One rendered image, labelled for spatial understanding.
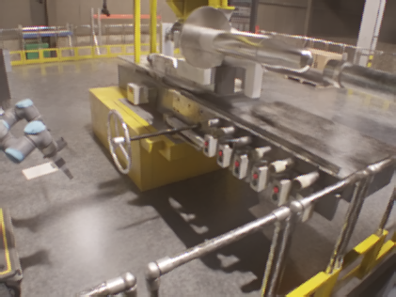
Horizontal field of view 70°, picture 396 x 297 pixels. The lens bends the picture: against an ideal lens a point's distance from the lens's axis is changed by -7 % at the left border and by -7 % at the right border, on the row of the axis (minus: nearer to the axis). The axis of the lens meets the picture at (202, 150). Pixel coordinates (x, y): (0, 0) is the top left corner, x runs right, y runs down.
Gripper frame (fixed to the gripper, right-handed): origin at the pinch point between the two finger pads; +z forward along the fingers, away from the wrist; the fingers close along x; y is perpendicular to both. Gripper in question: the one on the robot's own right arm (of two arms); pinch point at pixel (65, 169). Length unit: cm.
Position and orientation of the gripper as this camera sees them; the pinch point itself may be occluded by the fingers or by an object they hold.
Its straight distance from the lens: 180.5
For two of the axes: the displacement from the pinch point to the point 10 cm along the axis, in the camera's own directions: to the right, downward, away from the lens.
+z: 1.6, 6.7, 7.2
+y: -7.0, 5.9, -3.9
